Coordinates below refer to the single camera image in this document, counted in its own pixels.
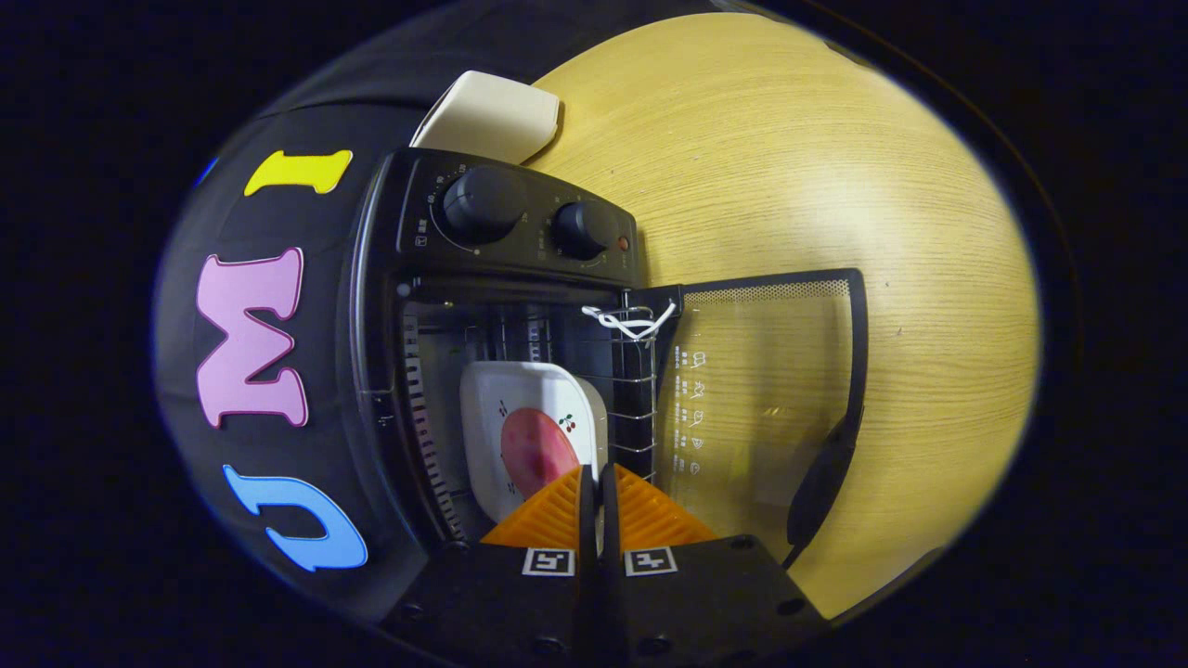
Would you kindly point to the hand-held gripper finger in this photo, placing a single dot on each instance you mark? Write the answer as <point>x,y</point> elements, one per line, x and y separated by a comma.
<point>588,529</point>
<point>608,524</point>

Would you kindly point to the white square plate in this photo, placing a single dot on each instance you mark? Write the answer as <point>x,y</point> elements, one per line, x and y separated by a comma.
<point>492,390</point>

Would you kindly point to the white bread toaster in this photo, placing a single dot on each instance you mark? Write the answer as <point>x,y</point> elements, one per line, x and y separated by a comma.
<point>483,116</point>

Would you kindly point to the black toaster oven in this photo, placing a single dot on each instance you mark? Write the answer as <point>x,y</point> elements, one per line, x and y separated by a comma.
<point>534,199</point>

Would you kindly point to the pink ham slice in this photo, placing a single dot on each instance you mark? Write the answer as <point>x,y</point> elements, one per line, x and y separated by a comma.
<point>534,445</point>

